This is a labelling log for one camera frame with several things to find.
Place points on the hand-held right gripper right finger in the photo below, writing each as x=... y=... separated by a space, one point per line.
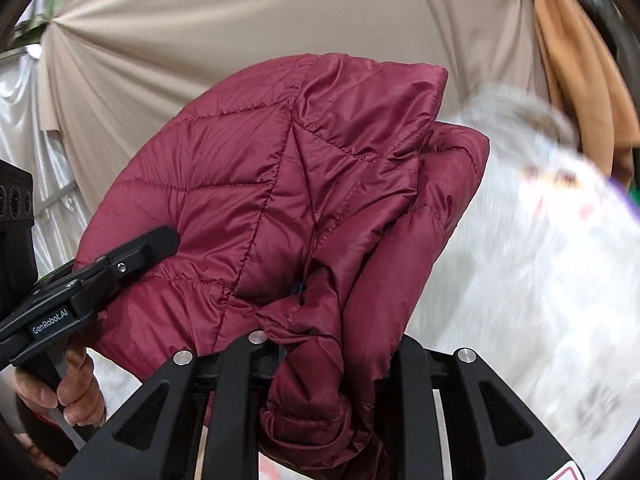
x=415 y=370

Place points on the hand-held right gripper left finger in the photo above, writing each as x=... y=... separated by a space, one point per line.
x=260 y=360

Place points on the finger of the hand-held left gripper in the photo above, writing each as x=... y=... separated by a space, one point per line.
x=145 y=252

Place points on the maroon quilted jacket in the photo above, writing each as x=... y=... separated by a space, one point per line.
x=280 y=190

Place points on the person's left forearm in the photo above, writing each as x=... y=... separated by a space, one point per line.
x=35 y=440

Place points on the person's left hand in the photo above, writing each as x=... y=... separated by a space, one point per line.
x=80 y=390

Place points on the silver satin curtain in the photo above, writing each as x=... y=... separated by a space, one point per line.
x=45 y=160

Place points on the white floral fleece blanket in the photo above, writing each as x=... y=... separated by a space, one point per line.
x=540 y=270

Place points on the beige curtain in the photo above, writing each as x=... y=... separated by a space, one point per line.
x=250 y=25

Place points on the orange hanging cloth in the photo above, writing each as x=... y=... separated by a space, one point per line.
x=585 y=85

